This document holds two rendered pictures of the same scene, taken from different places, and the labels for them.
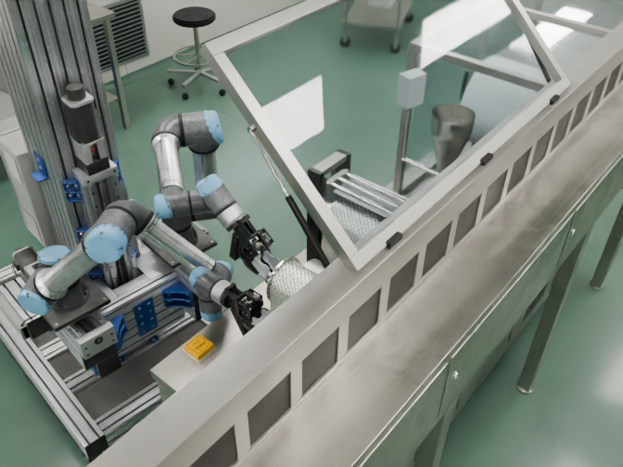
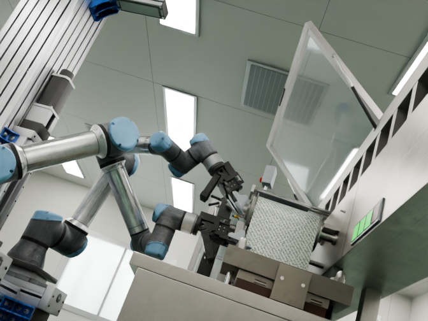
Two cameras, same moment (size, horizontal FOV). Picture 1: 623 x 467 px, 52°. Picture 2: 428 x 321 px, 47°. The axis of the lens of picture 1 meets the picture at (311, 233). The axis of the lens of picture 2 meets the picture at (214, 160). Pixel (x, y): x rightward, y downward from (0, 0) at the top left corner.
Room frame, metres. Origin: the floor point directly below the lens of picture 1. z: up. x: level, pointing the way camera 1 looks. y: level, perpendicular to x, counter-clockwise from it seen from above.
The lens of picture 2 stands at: (0.02, 1.20, 0.60)
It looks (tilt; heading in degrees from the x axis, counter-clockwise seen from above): 24 degrees up; 327
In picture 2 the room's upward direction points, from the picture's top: 21 degrees clockwise
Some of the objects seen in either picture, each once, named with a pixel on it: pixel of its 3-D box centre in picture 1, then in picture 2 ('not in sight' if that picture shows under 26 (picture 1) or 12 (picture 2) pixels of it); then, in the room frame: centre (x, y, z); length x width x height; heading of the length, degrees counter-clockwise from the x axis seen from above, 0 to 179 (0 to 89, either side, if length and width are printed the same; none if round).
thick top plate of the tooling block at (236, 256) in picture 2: not in sight; (283, 279); (1.13, 0.07, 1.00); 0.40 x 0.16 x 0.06; 51
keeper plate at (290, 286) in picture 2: not in sight; (290, 286); (1.05, 0.12, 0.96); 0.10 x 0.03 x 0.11; 51
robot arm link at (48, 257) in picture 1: (57, 266); not in sight; (1.70, 0.91, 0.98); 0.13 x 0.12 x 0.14; 173
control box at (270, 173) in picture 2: not in sight; (267, 176); (1.78, -0.29, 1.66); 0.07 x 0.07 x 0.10; 36
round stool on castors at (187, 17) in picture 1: (199, 52); not in sight; (5.03, 0.94, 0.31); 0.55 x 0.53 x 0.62; 141
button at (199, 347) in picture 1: (198, 347); not in sight; (1.39, 0.37, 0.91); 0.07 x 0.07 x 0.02; 51
